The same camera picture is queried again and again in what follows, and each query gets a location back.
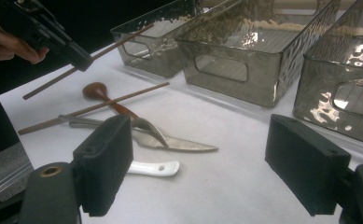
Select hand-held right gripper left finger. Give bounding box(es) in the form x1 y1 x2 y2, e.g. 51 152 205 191
72 114 134 217

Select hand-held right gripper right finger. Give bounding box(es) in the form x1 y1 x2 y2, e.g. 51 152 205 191
264 113 352 217

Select reddish brown wooden spoon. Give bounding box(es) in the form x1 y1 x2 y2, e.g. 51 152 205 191
81 81 139 121

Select brown wooden chopstick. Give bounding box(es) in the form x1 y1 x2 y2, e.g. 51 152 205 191
22 22 155 101
17 81 171 136

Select white ceramic spoon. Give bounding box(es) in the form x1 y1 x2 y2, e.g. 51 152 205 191
127 161 181 177

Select metal spoon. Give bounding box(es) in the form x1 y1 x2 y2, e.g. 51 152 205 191
57 114 170 148

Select smoky transparent plastic bin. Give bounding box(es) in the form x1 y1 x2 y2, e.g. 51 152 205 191
292 0 363 147
175 0 342 108
109 0 202 78

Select metal table knife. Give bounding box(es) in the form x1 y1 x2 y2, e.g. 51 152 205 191
69 120 219 153

